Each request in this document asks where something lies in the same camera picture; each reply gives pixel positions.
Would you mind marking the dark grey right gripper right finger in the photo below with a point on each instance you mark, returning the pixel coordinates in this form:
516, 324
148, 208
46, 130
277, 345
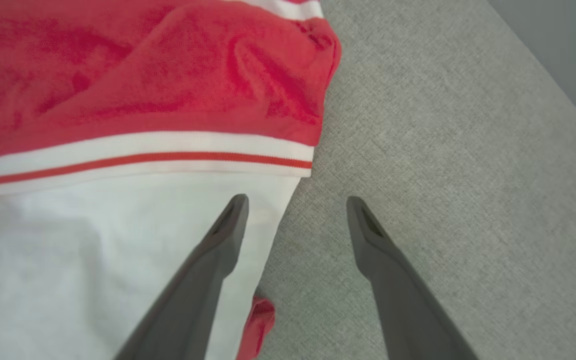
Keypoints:
408, 310

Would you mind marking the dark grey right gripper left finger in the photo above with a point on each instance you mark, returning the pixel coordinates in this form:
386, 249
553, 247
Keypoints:
188, 310

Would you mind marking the red and white jersey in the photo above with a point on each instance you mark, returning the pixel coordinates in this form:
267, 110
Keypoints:
118, 75

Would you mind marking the grey fabric sofa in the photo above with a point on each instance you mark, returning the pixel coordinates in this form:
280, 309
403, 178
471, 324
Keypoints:
443, 175

